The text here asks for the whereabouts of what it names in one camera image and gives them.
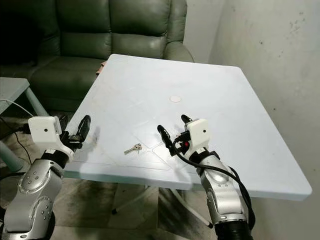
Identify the white plastic table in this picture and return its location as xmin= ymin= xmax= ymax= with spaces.
xmin=62 ymin=53 xmax=313 ymax=229

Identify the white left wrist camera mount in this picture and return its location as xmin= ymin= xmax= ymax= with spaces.
xmin=28 ymin=116 xmax=74 ymax=160

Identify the small silver key with ring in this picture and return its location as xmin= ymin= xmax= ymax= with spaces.
xmin=124 ymin=143 xmax=143 ymax=155

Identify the thin black floor cable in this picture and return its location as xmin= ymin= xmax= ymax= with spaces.
xmin=11 ymin=129 xmax=33 ymax=153

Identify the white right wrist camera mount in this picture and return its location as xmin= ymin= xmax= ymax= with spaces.
xmin=185 ymin=119 xmax=210 ymax=151

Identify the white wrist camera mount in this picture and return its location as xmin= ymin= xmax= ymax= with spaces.
xmin=28 ymin=116 xmax=74 ymax=160
xmin=185 ymin=119 xmax=210 ymax=151

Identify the small grey side table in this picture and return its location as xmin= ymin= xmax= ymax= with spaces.
xmin=0 ymin=77 xmax=48 ymax=173

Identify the white cable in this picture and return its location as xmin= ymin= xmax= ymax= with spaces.
xmin=0 ymin=98 xmax=35 ymax=119

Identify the dark green leather sofa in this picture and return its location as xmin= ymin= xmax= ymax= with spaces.
xmin=0 ymin=0 xmax=196 ymax=114

